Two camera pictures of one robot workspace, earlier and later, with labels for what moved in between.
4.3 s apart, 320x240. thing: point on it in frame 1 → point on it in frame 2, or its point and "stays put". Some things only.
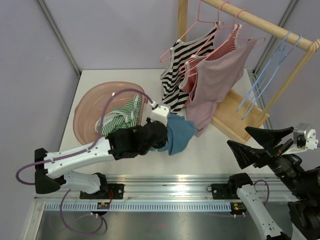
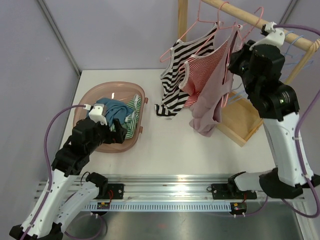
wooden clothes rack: (241, 117) stays put
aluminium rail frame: (161, 188) stays put
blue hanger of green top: (273, 77) → (286, 55)
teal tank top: (180, 131) → (114, 109)
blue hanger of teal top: (249, 97) → (307, 60)
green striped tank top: (126, 116) stays put
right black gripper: (247, 155) → (236, 57)
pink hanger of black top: (198, 19) stays put
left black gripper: (162, 143) → (119, 133)
